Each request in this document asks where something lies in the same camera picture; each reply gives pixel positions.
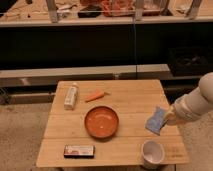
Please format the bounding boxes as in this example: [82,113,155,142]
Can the orange bowl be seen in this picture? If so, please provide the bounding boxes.
[84,106,119,139]

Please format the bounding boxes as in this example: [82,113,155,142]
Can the white plastic bottle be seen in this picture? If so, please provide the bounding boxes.
[64,83,79,110]

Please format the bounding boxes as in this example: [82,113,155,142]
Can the orange carrot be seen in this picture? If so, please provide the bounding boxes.
[85,91,109,102]

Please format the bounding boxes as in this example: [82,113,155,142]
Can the black bin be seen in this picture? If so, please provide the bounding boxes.
[167,47,213,76]

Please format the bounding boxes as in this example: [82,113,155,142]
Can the wooden table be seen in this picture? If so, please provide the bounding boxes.
[36,80,189,167]

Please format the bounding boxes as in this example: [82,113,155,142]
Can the blue cable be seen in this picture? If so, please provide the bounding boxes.
[132,17,139,80]

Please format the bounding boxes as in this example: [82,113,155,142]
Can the white ceramic cup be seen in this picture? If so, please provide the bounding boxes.
[141,140,165,169]

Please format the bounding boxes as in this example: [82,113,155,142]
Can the dark rectangular snack box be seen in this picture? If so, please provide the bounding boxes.
[63,145,95,158]

